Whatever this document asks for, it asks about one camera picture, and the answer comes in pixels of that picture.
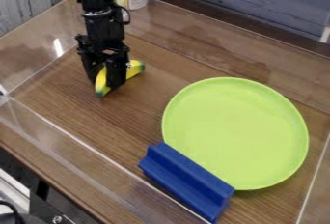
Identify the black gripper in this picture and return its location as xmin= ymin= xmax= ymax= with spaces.
xmin=74 ymin=9 xmax=128 ymax=89

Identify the yellow toy banana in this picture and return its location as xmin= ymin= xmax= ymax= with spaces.
xmin=93 ymin=60 xmax=144 ymax=98

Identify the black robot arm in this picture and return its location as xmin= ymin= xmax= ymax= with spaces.
xmin=74 ymin=0 xmax=129 ymax=90

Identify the green round plate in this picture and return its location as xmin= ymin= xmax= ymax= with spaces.
xmin=161 ymin=77 xmax=309 ymax=190

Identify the blue plastic block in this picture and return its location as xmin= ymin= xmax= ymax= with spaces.
xmin=137 ymin=142 xmax=235 ymax=224

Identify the clear acrylic enclosure wall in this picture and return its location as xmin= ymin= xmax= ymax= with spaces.
xmin=0 ymin=0 xmax=330 ymax=224

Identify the black cable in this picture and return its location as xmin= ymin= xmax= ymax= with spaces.
xmin=0 ymin=200 xmax=22 ymax=224

